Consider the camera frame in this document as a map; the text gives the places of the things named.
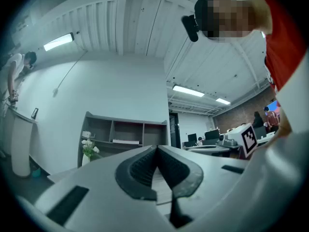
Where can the teal bin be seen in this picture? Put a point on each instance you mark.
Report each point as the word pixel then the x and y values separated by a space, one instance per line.
pixel 36 173

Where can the black monitor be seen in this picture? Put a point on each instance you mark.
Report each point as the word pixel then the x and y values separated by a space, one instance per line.
pixel 192 138
pixel 212 134

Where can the round white table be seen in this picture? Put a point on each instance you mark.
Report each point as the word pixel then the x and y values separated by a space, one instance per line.
pixel 207 150

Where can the grey shelf unit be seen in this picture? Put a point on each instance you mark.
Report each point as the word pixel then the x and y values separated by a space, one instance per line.
pixel 111 124

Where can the black head camera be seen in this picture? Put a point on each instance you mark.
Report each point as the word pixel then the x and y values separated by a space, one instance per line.
pixel 190 29

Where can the white vase with white flowers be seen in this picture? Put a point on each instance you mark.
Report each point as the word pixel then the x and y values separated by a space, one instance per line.
pixel 89 151

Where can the bright wall screen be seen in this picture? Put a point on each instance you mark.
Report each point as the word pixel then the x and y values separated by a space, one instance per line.
pixel 275 106

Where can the dark door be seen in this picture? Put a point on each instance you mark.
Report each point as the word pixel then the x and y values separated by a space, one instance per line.
pixel 174 130

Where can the small black picture frame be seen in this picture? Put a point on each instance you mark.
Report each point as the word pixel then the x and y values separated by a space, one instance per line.
pixel 34 113

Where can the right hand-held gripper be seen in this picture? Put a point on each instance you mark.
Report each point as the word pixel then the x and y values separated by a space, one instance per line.
pixel 248 140

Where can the person's head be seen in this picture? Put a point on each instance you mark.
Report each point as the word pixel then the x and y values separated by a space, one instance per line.
pixel 229 16

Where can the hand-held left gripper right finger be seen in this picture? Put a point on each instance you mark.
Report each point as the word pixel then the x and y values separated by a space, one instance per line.
pixel 212 178

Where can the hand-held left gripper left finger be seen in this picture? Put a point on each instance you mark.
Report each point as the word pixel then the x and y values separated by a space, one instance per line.
pixel 96 185

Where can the long ceiling light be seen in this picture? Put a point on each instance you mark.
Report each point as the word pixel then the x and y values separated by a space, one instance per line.
pixel 188 91
pixel 58 41
pixel 223 101

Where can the white box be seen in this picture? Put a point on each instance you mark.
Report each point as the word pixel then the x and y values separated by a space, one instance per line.
pixel 86 134

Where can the red t-shirt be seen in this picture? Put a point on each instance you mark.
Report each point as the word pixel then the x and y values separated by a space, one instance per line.
pixel 285 37

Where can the person's right forearm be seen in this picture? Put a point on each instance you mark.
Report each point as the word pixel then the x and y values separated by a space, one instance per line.
pixel 286 127

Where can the white trash bin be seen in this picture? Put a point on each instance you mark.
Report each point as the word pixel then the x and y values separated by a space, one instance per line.
pixel 21 144

